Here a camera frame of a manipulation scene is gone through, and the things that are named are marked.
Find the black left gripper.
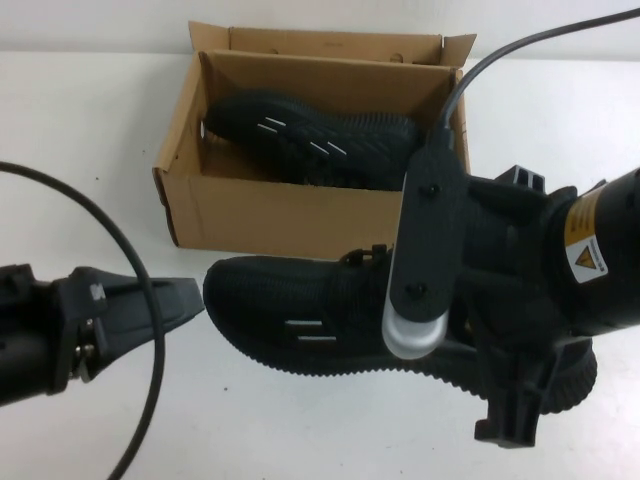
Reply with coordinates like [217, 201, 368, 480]
[49, 266, 205, 387]

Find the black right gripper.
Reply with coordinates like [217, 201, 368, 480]
[449, 163, 596, 450]

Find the black knit sneaker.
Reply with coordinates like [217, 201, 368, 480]
[203, 88, 422, 192]
[203, 243, 600, 417]

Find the brown cardboard shoe box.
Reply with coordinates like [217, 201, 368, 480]
[151, 20, 478, 252]

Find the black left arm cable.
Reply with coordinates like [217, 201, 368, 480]
[0, 160, 169, 480]

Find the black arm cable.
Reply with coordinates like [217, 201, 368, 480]
[424, 0, 631, 154]
[0, 160, 169, 480]

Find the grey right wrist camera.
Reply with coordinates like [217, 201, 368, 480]
[380, 144, 474, 360]

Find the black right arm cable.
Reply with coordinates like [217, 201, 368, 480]
[424, 0, 631, 154]

